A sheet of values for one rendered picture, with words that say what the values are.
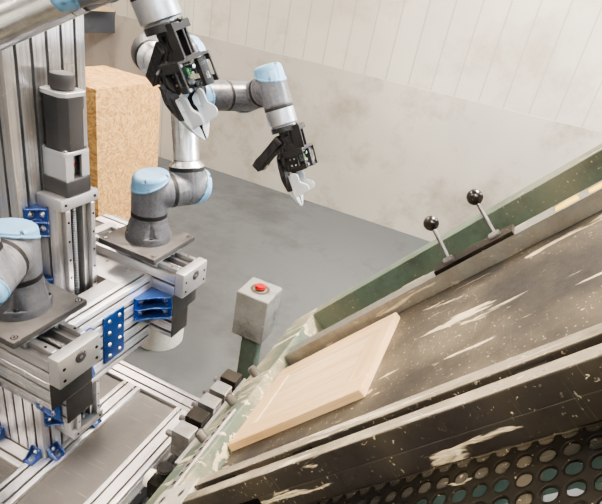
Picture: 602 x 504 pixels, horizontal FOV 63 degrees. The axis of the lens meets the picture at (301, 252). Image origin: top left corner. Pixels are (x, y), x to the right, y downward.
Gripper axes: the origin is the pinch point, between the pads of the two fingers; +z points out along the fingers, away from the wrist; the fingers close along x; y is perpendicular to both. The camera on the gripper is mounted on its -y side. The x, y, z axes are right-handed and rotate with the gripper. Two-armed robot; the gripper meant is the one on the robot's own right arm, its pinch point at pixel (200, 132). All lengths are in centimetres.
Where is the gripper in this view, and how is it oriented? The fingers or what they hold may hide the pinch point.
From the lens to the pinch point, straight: 100.1
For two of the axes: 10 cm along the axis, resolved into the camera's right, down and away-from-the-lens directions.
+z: 2.8, 8.3, 4.9
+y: 7.1, 1.6, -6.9
